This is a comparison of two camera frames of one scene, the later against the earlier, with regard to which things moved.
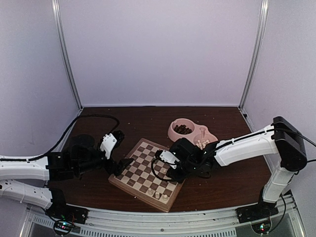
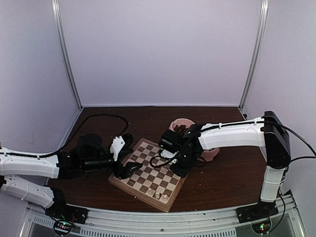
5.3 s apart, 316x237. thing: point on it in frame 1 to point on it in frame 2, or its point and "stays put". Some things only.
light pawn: (150, 192) stays put
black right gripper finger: (175, 176) to (180, 170)
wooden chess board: (138, 178) stays put
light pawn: (165, 198) stays put
